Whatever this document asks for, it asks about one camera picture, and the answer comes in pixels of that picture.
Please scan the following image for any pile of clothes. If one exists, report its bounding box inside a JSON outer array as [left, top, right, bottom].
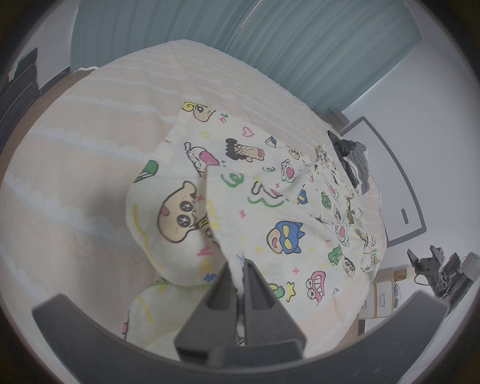
[[327, 130, 372, 196]]

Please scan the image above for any bed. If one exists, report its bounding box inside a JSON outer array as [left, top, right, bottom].
[[0, 39, 428, 349]]

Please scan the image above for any white drawer cabinet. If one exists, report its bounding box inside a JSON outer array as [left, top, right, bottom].
[[360, 268, 409, 319]]

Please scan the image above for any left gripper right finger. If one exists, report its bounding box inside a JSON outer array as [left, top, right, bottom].
[[243, 260, 306, 354]]

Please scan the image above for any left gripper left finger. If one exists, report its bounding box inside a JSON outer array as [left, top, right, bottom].
[[174, 262, 241, 361]]

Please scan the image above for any white printed pyjama top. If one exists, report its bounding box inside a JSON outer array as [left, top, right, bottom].
[[122, 101, 377, 349]]

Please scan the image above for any blue-green curtain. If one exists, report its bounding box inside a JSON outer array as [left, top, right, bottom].
[[69, 0, 259, 74], [210, 0, 424, 113]]

